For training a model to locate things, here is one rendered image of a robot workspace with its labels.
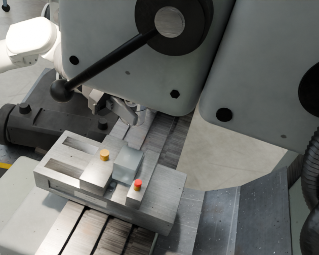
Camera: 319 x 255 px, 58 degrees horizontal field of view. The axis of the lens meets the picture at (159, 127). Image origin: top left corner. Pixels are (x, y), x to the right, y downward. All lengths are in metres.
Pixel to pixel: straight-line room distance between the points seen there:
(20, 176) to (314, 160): 0.95
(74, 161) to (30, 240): 0.22
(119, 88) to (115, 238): 0.43
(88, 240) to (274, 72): 0.56
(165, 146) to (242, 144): 1.53
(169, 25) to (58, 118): 1.17
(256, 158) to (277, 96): 2.06
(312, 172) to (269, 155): 2.20
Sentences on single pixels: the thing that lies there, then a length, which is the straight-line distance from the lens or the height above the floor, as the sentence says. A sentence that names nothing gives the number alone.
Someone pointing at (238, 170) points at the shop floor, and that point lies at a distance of 2.20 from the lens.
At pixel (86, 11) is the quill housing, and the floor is 1.43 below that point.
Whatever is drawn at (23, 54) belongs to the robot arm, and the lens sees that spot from 0.63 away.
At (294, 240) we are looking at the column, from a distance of 0.65.
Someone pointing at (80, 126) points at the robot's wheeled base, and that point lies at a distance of 1.36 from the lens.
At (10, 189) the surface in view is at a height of 0.71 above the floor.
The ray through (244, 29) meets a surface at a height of 1.46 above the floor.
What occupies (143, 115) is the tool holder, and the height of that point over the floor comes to 1.23.
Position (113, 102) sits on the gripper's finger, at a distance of 0.50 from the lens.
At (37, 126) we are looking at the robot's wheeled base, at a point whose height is 0.59.
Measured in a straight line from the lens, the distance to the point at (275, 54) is 0.29.
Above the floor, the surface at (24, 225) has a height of 0.83.
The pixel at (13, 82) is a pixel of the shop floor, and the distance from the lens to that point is 2.61.
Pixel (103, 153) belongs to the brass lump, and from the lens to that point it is 0.68.
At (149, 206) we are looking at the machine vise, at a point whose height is 0.98.
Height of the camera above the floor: 1.56
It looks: 44 degrees down
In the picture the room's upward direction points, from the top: 15 degrees clockwise
